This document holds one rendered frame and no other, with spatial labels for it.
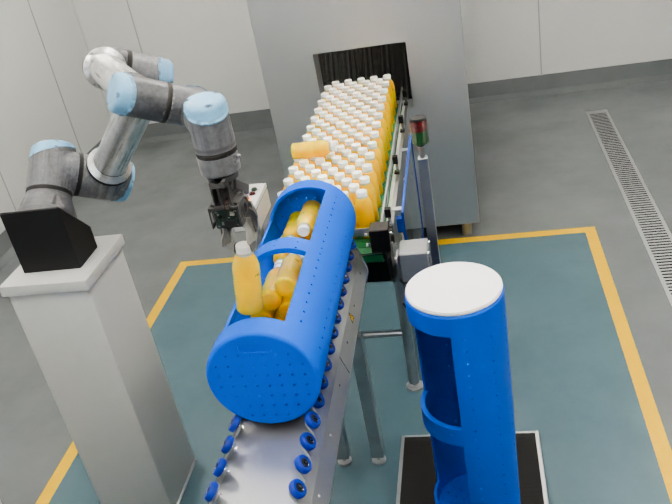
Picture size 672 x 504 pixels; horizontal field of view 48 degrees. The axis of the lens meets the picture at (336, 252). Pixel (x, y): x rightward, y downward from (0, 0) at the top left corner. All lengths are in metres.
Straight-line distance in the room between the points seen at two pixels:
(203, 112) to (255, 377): 0.66
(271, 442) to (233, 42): 5.36
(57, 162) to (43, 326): 0.56
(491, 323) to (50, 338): 1.51
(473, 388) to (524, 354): 1.40
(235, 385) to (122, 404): 1.03
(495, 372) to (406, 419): 1.14
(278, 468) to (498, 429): 0.78
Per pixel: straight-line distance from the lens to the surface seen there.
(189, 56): 7.13
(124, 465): 3.11
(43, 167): 2.73
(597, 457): 3.15
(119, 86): 1.71
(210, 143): 1.64
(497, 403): 2.33
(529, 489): 2.83
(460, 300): 2.14
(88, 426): 3.03
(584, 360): 3.60
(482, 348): 2.18
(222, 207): 1.69
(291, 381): 1.87
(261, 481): 1.88
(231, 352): 1.86
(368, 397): 2.94
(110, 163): 2.64
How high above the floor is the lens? 2.21
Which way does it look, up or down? 28 degrees down
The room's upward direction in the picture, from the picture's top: 11 degrees counter-clockwise
